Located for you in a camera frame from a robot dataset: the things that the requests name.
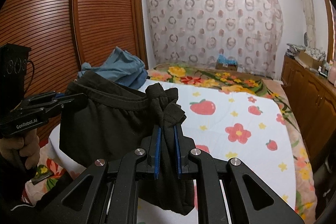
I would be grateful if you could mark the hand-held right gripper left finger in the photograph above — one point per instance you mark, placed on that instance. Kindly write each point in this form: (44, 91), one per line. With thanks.
(157, 153)

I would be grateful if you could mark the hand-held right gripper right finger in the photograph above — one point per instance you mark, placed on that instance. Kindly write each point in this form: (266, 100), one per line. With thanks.
(178, 153)

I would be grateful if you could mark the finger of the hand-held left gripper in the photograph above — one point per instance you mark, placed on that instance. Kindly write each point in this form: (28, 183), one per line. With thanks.
(44, 96)
(68, 100)

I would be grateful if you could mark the black pants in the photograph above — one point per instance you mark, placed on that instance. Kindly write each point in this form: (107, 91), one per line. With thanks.
(110, 121)

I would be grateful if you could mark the light blue folded pants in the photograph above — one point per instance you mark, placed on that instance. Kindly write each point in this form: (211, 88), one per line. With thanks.
(118, 69)

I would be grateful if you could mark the person's left hand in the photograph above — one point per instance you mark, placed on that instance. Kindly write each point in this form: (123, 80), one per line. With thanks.
(29, 150)

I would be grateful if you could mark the strawberry print bed sheet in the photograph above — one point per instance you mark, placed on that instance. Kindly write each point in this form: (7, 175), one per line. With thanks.
(215, 161)

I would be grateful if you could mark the bed with strawberry sheet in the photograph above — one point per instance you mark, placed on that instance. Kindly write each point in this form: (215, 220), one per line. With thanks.
(210, 77)

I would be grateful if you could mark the wooden slatted wardrobe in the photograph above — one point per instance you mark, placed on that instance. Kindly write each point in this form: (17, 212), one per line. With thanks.
(105, 16)

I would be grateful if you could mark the small cardboard box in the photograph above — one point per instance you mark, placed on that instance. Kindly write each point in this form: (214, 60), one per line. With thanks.
(226, 65)

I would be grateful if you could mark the circle print sheer curtain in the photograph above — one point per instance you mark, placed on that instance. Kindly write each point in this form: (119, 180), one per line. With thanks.
(210, 29)

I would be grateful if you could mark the wooden cabinet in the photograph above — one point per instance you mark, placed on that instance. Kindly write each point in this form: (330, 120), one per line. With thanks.
(309, 98)

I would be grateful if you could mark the dark object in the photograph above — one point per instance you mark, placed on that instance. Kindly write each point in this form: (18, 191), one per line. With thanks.
(325, 176)

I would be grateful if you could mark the cardboard box with patterned cloth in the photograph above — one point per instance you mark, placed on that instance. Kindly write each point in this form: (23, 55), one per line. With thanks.
(307, 56)

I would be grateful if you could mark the pink container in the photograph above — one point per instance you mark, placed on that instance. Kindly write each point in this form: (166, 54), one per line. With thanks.
(332, 71)

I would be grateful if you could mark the beige side curtain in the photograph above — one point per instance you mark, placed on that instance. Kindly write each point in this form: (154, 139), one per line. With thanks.
(308, 8)

